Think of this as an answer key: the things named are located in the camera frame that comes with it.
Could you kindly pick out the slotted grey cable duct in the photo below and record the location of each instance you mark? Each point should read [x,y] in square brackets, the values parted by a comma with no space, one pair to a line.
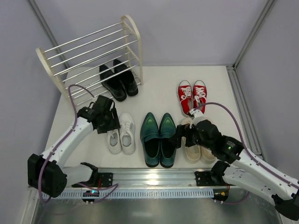
[120,193]

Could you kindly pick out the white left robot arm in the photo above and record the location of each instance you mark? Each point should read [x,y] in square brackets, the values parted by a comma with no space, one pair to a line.
[62,149]

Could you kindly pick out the beige lace sneaker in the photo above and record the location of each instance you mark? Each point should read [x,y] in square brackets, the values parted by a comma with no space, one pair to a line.
[192,154]
[206,156]

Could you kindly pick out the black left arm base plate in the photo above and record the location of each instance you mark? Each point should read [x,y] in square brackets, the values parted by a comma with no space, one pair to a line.
[100,180]

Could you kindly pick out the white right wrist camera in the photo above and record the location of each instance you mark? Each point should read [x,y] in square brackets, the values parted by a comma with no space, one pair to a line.
[196,116]

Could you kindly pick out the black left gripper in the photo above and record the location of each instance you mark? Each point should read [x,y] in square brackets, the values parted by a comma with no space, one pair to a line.
[108,124]

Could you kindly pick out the white metal shoe shelf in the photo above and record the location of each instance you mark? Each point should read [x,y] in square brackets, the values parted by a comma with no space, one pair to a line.
[74,66]

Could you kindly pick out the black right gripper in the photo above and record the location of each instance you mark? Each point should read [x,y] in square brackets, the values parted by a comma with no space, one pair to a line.
[184,136]

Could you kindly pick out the red canvas sneaker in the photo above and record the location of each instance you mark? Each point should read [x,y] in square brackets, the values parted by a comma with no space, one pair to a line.
[199,93]
[185,97]

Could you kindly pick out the aluminium right frame rail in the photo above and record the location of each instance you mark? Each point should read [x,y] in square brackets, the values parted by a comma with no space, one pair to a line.
[250,133]

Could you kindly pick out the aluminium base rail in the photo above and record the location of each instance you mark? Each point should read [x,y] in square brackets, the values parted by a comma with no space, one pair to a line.
[151,177]

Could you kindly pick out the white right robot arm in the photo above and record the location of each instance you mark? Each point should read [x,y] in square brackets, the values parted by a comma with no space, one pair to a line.
[238,166]

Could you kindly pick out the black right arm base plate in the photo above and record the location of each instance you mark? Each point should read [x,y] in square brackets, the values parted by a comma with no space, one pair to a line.
[203,178]

